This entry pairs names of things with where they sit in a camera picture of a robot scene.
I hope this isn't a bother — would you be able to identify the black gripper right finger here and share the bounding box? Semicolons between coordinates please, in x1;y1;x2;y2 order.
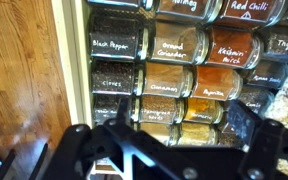
226;99;288;180

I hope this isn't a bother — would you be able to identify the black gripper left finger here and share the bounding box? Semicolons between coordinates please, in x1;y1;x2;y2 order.
42;98;142;180

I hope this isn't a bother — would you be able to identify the wooden spice drawer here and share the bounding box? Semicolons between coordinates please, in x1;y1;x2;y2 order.
51;0;117;176

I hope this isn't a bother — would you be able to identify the cumin spice jar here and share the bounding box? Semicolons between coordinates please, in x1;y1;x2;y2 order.
237;85;276;116

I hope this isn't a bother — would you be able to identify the ajwain seeds spice jar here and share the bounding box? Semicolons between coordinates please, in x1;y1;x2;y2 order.
242;59;288;90

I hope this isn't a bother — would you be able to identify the cloves spice jar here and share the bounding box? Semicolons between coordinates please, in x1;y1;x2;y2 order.
90;59;145;97

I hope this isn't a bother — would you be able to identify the turmeric spice jar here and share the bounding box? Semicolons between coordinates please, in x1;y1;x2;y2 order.
183;97;225;125

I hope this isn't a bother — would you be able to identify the fenugreek seeds spice jar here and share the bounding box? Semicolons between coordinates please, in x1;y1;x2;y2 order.
138;95;186;125

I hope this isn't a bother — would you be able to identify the paprika spice jar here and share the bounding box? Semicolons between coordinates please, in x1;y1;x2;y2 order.
191;65;244;102

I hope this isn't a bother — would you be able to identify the cinnamon spice jar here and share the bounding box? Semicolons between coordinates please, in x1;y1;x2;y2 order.
142;61;195;99

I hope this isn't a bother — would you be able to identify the thyme spice jar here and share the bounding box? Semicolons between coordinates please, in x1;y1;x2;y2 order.
262;28;288;63

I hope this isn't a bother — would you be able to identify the kashmiri mirch spice jar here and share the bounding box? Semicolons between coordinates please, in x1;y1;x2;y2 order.
205;26;265;70

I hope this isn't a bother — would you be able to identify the black pepper spice jar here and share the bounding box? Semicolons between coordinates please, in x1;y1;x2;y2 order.
89;14;150;63

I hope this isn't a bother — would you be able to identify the ground coriander spice jar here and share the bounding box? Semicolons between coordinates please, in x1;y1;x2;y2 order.
149;20;210;66

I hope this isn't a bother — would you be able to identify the red chilli spice jar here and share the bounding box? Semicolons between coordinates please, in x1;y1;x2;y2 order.
216;0;288;30

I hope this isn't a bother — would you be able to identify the nutmeg spice jar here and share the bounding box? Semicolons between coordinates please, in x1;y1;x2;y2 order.
154;0;224;23

